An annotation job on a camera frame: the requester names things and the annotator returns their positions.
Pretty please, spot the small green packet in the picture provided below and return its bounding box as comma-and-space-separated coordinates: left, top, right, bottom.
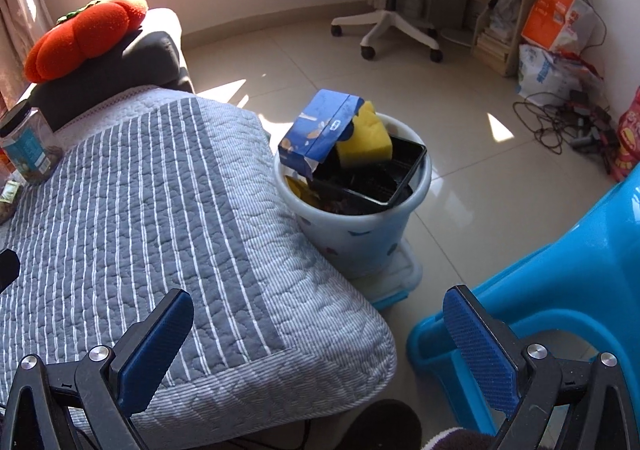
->
0, 180, 22, 223

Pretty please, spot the stack of books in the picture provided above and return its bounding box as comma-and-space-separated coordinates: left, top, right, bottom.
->
475, 29, 516, 76

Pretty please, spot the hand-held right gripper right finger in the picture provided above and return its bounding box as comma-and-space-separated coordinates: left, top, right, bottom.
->
443, 285, 640, 450

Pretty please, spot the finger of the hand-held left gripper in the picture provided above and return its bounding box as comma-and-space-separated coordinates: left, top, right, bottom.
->
0, 249, 21, 293

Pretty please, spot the black plastic tray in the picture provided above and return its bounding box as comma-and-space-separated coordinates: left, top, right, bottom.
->
305, 135, 428, 208

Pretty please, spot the black-lidded jar with blue label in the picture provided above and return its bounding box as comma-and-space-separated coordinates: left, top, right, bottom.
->
0, 100, 65, 186

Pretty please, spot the yellow sponge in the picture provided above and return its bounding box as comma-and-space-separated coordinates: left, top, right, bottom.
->
336, 101, 393, 170

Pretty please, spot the red printed bag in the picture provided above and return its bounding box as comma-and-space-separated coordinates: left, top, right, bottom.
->
612, 85, 640, 181

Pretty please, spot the grey striped quilt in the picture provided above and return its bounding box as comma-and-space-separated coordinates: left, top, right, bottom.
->
0, 85, 398, 446

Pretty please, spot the blue plastic stool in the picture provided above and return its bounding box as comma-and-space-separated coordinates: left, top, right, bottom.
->
406, 180, 640, 436

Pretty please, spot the dark blue cardboard box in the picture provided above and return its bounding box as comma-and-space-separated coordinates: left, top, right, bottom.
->
277, 89, 365, 181

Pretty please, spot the dark rounded object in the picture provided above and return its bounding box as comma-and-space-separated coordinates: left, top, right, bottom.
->
345, 399, 423, 450

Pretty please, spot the orange and white box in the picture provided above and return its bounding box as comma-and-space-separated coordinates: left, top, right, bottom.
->
521, 0, 598, 53

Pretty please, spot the tangle of black cables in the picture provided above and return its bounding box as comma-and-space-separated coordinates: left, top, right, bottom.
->
512, 90, 623, 166

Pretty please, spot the dark grey seat cushion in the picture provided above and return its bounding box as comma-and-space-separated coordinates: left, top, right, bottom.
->
25, 7, 196, 131

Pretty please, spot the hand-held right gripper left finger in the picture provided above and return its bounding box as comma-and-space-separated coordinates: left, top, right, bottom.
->
0, 287, 195, 450

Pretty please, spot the white spotted plastic bin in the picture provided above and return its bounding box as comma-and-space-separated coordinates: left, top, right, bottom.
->
272, 112, 433, 281

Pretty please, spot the beige curtain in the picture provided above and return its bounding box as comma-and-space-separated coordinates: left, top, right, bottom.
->
0, 0, 56, 111

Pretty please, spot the white plastic bag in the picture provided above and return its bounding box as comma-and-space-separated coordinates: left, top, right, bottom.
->
516, 44, 601, 101

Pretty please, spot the orange pumpkin cushion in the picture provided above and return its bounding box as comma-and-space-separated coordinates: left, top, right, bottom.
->
23, 0, 150, 83

